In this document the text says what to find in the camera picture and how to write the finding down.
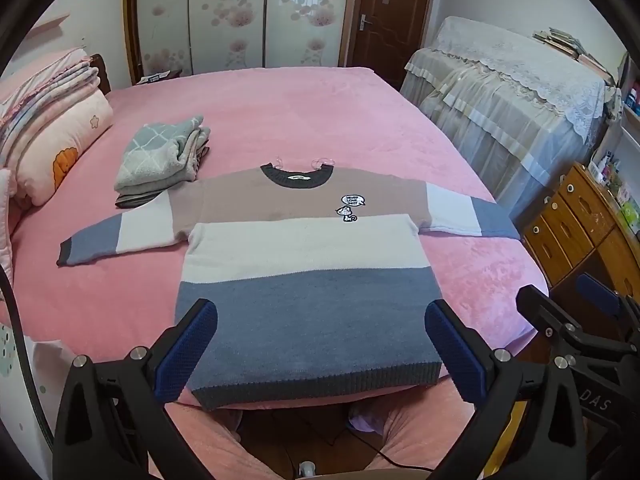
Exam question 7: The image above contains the striped knit colour-block sweater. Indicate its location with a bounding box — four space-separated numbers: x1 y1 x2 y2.
58 165 518 411

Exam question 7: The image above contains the wooden drawer cabinet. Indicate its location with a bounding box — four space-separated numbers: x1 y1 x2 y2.
523 162 639 298

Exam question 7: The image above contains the bookshelf with books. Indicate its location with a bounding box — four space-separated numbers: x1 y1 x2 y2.
591 53 639 237

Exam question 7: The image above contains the lace-covered furniture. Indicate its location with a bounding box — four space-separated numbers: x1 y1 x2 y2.
400 16 611 228

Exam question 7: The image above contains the stack of books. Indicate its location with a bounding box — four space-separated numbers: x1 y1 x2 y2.
533 27 617 86

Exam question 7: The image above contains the wooden headboard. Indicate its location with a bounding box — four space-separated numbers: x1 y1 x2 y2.
90 54 112 96

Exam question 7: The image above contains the brown wooden door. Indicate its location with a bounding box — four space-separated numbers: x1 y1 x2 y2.
346 0 431 89

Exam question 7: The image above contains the striped folded bedding stack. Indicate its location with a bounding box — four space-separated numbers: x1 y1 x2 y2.
1 49 101 167

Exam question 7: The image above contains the floral sliding wardrobe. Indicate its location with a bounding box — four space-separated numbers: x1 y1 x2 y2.
124 0 349 80

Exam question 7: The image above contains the black cable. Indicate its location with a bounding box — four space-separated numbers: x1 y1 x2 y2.
0 263 57 456

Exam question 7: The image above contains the pink wall shelf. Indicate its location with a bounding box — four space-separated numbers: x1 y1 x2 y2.
25 13 70 40

